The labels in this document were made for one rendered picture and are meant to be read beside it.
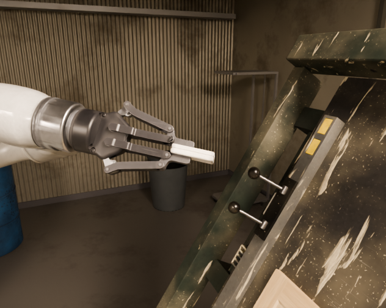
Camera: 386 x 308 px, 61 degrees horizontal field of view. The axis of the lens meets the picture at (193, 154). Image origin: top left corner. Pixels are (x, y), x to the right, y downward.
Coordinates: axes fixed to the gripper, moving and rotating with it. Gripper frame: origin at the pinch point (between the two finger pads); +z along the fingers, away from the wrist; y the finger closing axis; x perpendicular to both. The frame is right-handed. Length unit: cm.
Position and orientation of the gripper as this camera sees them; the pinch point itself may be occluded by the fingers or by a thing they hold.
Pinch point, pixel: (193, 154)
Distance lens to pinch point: 53.6
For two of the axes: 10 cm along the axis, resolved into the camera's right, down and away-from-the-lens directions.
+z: 9.7, 2.1, -1.3
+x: -0.9, -2.2, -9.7
